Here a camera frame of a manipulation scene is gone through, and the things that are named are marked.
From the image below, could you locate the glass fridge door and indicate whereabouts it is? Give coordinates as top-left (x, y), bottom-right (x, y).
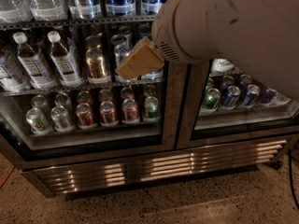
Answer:
top-left (0, 0), bottom-right (184, 170)
top-left (176, 0), bottom-right (299, 150)

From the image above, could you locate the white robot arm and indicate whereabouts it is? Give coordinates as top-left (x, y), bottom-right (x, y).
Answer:
top-left (117, 0), bottom-right (299, 98)

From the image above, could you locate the green can left door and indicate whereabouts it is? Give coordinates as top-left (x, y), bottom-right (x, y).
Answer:
top-left (143, 96), bottom-right (160, 121)

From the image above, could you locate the green can door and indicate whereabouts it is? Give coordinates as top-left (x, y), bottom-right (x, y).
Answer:
top-left (201, 88), bottom-right (221, 113)
top-left (143, 96), bottom-right (160, 121)

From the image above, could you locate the green can right door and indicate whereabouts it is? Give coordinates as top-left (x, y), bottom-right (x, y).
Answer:
top-left (201, 88), bottom-right (221, 113)

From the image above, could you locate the blue can right door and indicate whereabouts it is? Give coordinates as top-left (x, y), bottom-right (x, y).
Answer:
top-left (221, 86), bottom-right (240, 110)

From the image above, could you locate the steel fridge base grille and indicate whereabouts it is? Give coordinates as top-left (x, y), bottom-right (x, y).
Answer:
top-left (21, 136), bottom-right (289, 197)

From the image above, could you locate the blue silver can front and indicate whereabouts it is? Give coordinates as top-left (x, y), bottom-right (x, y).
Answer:
top-left (141, 69), bottom-right (164, 80)

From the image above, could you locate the gold can front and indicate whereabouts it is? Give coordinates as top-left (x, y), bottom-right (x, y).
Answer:
top-left (86, 49), bottom-right (111, 84)

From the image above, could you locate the pepsi bottle middle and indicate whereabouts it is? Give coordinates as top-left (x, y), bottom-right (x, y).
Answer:
top-left (106, 0), bottom-right (135, 16)

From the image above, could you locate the red can right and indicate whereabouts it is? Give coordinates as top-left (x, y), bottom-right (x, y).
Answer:
top-left (121, 99), bottom-right (139, 123)

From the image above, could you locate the red can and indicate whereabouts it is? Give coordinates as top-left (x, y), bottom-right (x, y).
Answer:
top-left (99, 101), bottom-right (119, 127)
top-left (76, 103), bottom-right (96, 129)
top-left (121, 99), bottom-right (139, 123)

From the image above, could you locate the red can middle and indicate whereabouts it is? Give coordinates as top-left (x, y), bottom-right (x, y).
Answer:
top-left (99, 101), bottom-right (119, 127)

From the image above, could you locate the white can orange label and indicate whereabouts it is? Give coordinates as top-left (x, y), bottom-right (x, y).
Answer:
top-left (211, 59), bottom-right (234, 73)

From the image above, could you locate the tea bottle white cap right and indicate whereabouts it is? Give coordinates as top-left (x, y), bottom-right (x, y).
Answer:
top-left (48, 31), bottom-right (82, 87)

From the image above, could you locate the tea bottle white cap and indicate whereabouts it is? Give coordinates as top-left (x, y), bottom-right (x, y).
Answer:
top-left (48, 31), bottom-right (82, 87)
top-left (13, 32), bottom-right (56, 90)

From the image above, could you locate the red can left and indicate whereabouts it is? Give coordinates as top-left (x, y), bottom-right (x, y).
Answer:
top-left (76, 103), bottom-right (96, 129)

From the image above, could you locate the tea bottle white cap left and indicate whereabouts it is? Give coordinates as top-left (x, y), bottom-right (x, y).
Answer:
top-left (13, 32), bottom-right (56, 90)

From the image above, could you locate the clear water bottle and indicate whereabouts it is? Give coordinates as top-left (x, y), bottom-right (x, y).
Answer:
top-left (29, 0), bottom-right (67, 21)

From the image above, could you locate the silver can bottom left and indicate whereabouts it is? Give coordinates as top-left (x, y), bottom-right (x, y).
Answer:
top-left (26, 107), bottom-right (52, 135)

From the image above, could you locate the black floor cable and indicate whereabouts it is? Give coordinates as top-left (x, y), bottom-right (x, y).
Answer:
top-left (288, 148), bottom-right (299, 211)

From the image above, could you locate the orange floor cable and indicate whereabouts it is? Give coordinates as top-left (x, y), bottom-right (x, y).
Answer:
top-left (0, 166), bottom-right (16, 189)

